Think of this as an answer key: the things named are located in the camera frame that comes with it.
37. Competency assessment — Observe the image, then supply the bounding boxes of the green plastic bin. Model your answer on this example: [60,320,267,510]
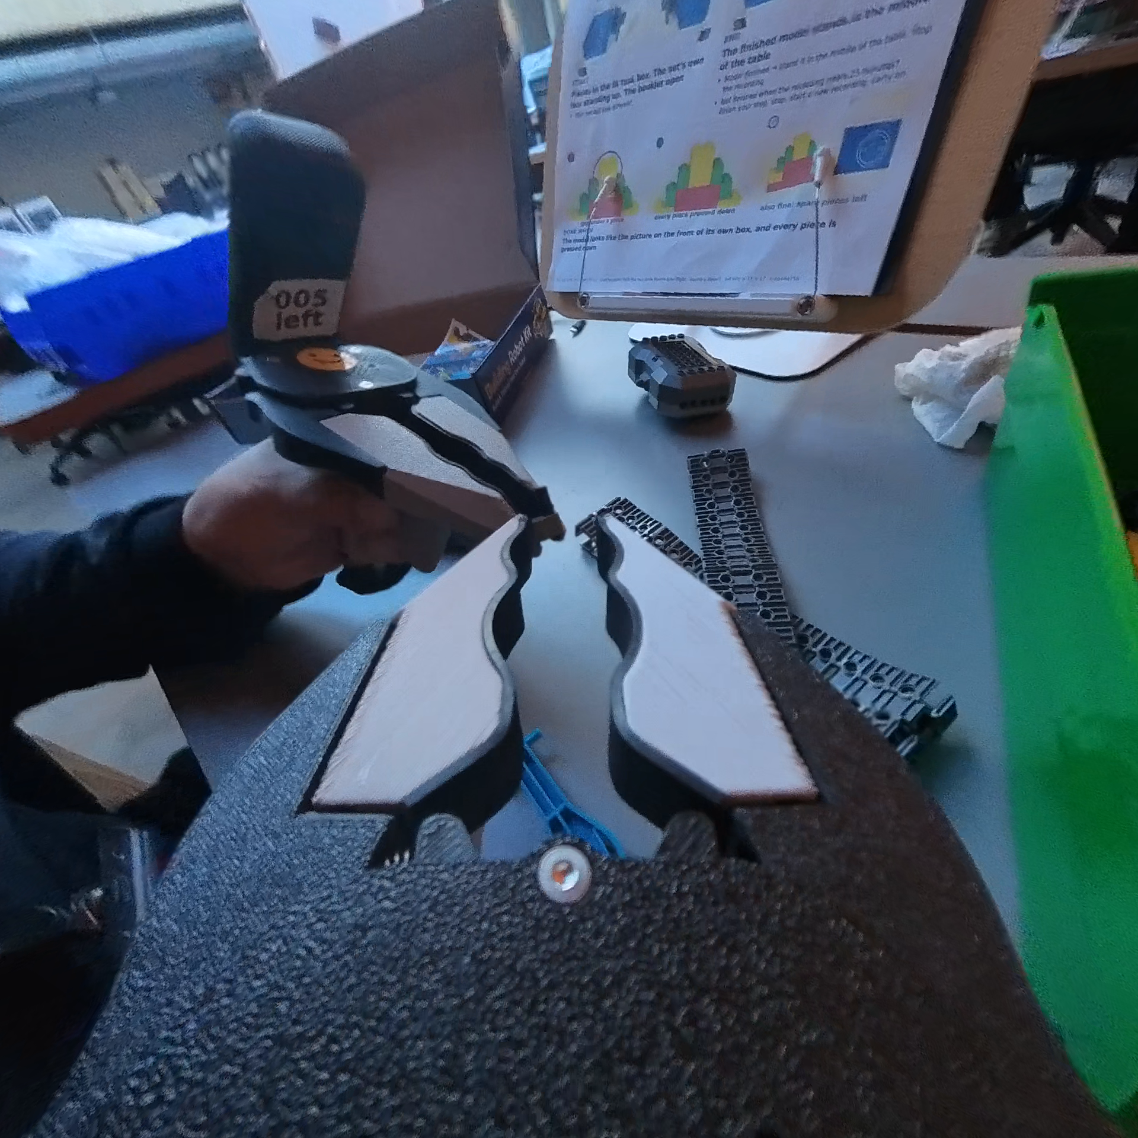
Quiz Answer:
[986,267,1138,1122]

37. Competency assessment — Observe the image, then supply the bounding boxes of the wooden background table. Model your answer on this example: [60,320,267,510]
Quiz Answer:
[0,333,241,446]

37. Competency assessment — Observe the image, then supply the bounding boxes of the person's left hand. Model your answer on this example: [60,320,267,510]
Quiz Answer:
[181,462,445,593]

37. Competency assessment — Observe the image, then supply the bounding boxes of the blue toy kit box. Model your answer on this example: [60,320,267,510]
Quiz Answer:
[417,285,557,423]

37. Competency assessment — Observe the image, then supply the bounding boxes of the dark grey toy track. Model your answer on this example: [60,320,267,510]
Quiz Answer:
[573,496,960,764]
[686,447,799,641]

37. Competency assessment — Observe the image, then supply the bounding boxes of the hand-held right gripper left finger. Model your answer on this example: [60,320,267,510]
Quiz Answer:
[302,513,544,812]

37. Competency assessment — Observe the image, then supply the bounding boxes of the white plastic bags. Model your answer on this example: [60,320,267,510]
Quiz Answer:
[0,213,206,308]

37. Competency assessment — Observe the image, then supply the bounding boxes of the metal page holder wire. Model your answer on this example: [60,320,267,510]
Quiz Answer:
[800,146,836,317]
[572,173,618,308]

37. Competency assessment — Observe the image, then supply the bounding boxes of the blue plastic toy tool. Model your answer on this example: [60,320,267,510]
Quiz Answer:
[519,729,623,860]

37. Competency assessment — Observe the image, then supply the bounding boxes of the crumpled white tissue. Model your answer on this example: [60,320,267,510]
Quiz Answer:
[892,327,1024,451]

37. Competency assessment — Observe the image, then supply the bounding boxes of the person's left forearm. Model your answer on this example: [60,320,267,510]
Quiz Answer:
[0,496,321,740]

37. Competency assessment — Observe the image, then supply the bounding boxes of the grey desk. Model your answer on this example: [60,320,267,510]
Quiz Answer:
[150,253,1032,926]

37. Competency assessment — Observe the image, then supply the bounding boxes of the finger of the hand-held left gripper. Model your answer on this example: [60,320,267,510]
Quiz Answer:
[410,395,559,526]
[317,416,569,544]

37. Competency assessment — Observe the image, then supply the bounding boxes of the brown cardboard box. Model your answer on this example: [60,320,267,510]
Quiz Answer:
[239,0,544,357]

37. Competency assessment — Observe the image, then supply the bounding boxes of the printed instruction sheet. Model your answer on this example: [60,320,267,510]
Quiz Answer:
[546,0,970,299]

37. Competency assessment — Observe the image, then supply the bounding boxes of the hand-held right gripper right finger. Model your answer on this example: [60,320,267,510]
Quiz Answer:
[595,513,821,809]

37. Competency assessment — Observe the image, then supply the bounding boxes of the grey toy motor block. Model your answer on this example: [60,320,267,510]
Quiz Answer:
[625,333,739,420]

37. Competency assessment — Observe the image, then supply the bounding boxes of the blue storage crate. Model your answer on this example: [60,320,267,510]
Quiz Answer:
[0,227,234,385]

